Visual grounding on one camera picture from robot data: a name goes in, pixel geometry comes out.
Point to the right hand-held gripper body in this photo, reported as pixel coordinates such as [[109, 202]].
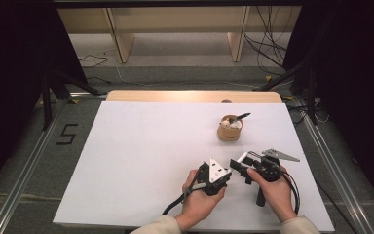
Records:
[[269, 170]]

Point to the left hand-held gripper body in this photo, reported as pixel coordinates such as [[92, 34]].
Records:
[[216, 172]]

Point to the round wooden pen holder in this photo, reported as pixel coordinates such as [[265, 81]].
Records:
[[229, 135]]

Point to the thick white marker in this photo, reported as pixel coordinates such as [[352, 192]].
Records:
[[236, 125]]

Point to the black pen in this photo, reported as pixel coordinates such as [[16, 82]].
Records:
[[244, 117]]

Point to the person's right hand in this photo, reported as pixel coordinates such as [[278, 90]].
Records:
[[277, 195]]

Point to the person's left hand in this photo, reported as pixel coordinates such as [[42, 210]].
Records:
[[196, 204]]

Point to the small cream animal figurine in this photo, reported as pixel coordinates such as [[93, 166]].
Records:
[[224, 124]]

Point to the yellow tape piece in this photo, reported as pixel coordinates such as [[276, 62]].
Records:
[[289, 97], [268, 78], [74, 101]]

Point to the white table cover board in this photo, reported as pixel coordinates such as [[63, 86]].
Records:
[[142, 146]]

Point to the black tripod stand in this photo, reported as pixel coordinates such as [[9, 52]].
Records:
[[47, 104], [311, 97]]

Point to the black curtain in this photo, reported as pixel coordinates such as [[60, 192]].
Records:
[[13, 81], [357, 81]]

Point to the light wooden bench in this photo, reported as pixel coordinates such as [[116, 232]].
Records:
[[175, 19]]

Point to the aluminium floor rail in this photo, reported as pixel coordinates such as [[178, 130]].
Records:
[[337, 172], [22, 182]]

